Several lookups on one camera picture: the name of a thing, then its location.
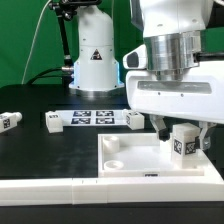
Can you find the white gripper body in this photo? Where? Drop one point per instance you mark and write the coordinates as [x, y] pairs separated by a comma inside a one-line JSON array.
[[199, 96]]

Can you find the black camera stand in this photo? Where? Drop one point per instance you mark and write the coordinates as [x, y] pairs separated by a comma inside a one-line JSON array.
[[65, 10]]

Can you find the white L-shaped fence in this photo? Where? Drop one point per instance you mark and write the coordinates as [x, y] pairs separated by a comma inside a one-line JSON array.
[[99, 190]]

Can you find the sheet with fiducial markers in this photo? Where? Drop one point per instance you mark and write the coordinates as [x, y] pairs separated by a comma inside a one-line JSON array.
[[91, 117]]

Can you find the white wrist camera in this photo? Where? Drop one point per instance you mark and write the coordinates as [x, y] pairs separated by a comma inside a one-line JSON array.
[[136, 59]]

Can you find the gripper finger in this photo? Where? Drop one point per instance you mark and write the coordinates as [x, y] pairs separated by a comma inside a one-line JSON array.
[[159, 126], [207, 129]]

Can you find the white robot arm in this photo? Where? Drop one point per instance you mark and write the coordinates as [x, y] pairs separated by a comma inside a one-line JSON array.
[[169, 75]]

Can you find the white square tabletop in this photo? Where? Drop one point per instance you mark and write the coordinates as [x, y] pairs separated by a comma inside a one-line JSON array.
[[140, 155]]

